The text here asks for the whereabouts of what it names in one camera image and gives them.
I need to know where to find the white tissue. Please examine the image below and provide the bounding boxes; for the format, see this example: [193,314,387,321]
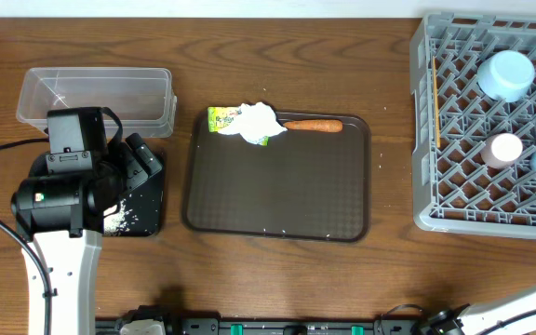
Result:
[217,101,288,143]

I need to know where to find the orange carrot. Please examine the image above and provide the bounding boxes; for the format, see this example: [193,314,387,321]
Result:
[283,119,343,133]

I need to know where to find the white rice pile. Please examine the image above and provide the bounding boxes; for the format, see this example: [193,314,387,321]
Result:
[103,199,132,235]

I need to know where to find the wooden chopstick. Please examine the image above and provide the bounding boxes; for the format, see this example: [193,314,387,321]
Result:
[431,56,441,149]

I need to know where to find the white pink cup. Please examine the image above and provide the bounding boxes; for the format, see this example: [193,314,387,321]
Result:
[481,133,523,169]

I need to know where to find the light blue bowl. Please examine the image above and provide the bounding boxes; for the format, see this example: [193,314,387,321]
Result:
[476,50,535,103]

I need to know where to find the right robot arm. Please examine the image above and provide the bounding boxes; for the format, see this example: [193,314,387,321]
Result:
[416,286,536,335]

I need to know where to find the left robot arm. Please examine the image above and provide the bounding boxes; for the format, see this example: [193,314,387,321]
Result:
[11,107,165,334]

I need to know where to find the grey dishwasher rack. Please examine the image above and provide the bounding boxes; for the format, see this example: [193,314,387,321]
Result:
[409,12,536,239]

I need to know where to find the dark brown serving tray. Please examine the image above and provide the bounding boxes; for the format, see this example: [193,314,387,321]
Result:
[181,113,371,243]

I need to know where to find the green snack wrapper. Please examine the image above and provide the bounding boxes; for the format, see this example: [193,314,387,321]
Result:
[207,106,270,147]

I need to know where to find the clear plastic bin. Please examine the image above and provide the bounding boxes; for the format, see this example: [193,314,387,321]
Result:
[16,67,177,138]

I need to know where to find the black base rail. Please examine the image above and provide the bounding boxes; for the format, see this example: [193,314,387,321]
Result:
[94,306,419,335]

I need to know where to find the left black cable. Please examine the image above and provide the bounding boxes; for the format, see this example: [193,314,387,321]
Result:
[0,137,54,335]

